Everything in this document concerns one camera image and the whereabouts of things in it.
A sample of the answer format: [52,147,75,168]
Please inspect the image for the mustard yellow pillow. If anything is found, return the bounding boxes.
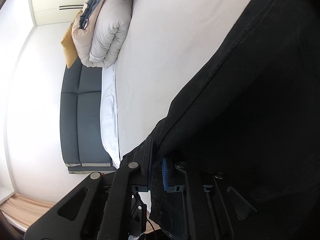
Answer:
[61,20,78,69]

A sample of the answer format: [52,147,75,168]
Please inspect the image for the black denim pants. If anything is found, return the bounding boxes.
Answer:
[119,0,320,240]

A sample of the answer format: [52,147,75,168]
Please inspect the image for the folded beige duvet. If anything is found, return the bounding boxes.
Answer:
[72,0,132,68]

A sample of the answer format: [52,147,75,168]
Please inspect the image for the white bed mattress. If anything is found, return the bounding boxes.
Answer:
[115,0,250,155]

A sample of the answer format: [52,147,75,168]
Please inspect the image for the grey upholstered headboard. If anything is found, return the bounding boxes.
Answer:
[60,59,116,174]

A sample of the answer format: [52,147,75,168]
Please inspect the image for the beige curtain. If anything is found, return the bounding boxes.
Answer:
[1,193,55,232]

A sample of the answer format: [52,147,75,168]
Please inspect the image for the white pillow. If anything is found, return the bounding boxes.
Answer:
[100,63,120,168]

